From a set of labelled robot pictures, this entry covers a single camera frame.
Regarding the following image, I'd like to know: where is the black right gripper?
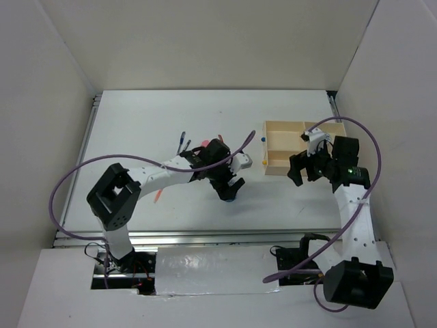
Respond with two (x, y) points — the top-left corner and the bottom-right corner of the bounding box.
(287, 139), (337, 187)

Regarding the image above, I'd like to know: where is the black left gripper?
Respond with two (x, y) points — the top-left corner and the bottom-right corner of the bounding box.
(206, 154), (244, 201)

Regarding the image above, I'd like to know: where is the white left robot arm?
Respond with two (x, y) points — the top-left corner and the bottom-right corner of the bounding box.
(87, 139), (252, 273)

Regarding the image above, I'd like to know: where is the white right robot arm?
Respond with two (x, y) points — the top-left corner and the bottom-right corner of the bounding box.
(287, 129), (394, 310)

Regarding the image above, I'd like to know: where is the wooden compartment tray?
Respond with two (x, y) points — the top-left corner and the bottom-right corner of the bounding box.
(260, 120), (348, 176)

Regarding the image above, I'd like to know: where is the black gel pen clear cap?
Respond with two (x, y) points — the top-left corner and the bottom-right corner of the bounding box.
(182, 139), (191, 152)

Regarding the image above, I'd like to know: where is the orange highlighter pen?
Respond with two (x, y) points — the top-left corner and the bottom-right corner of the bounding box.
(154, 189), (163, 203)

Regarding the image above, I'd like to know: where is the blue capped gel pen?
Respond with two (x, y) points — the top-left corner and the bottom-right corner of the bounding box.
(176, 131), (186, 155)

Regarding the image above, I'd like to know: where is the silver foil sheet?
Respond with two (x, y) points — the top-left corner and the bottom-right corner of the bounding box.
(155, 246), (279, 296)

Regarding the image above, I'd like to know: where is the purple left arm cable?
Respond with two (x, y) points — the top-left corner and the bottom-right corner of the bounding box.
(49, 129), (256, 290)

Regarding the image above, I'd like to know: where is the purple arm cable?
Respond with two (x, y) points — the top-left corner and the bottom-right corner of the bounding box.
(49, 129), (256, 290)
(262, 116), (382, 313)

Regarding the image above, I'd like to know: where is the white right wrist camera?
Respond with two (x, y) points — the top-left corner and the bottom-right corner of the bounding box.
(300, 128), (328, 157)

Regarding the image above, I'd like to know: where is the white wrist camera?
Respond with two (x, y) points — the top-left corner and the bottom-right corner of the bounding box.
(229, 152), (253, 174)
(300, 128), (328, 157)

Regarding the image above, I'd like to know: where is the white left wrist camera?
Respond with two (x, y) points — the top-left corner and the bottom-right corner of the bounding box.
(229, 152), (253, 174)

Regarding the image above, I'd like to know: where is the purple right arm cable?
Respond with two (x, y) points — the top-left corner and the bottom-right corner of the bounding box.
(262, 116), (382, 313)

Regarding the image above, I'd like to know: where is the aluminium frame rail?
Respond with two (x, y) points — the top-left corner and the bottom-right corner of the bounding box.
(61, 90), (340, 246)

